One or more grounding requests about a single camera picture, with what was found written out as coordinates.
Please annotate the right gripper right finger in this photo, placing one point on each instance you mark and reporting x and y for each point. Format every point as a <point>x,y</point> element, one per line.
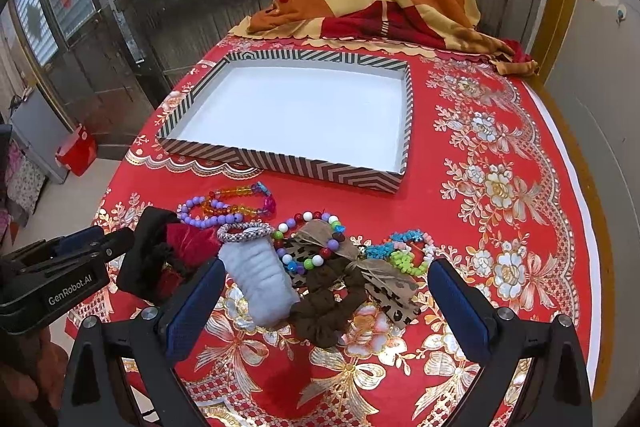
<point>556,389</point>

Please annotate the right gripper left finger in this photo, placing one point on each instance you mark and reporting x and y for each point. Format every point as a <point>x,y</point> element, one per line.
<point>96,389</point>

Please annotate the red satin pouch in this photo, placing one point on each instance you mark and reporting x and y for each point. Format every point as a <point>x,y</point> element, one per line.
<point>186,248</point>

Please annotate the grey beaded bangle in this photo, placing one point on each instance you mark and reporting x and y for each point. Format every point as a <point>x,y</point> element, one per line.
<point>243,232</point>

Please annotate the brown scrunchie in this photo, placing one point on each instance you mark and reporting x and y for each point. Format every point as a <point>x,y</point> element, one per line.
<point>335,292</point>

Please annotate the left hand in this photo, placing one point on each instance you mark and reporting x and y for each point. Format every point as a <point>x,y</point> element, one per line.
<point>33,369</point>

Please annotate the red box on floor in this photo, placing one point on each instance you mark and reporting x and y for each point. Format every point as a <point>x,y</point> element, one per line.
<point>78,151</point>

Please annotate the red floral tablecloth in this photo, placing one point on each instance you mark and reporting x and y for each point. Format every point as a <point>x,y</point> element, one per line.
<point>489,182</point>

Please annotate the striped white tray box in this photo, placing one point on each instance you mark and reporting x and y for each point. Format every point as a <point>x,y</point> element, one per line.
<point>340,117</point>

